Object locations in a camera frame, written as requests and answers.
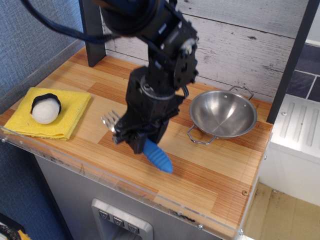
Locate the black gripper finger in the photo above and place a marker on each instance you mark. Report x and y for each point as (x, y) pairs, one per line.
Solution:
(158, 129)
(137, 142)

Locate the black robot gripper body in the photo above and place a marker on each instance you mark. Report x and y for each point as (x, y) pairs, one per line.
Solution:
(144, 110)

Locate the blue handled metal fork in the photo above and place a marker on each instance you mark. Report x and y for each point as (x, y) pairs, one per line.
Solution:
(151, 150)

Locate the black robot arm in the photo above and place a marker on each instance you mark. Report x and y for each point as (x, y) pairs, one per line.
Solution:
(154, 92)

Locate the yellow folded towel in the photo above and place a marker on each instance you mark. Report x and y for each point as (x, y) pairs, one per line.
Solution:
(73, 106)

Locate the clear acrylic front guard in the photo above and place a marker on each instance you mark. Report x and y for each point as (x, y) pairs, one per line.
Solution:
(210, 186)

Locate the steel toy fridge cabinet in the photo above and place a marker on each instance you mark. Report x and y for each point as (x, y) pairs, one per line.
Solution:
(132, 202)

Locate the grey dispenser button panel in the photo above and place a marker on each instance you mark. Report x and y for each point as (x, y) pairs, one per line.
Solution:
(116, 224)

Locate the white and black rice ball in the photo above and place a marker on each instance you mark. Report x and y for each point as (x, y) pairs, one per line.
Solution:
(45, 108)

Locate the white ribbed appliance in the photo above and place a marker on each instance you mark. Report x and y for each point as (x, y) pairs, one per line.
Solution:
(291, 163)

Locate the yellow and black object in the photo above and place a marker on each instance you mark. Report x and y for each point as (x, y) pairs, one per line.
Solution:
(13, 233)

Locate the steel bowl with wire handles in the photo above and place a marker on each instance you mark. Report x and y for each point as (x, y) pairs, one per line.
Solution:
(223, 114)

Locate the dark grey right post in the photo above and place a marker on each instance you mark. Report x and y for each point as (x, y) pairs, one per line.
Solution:
(303, 31)

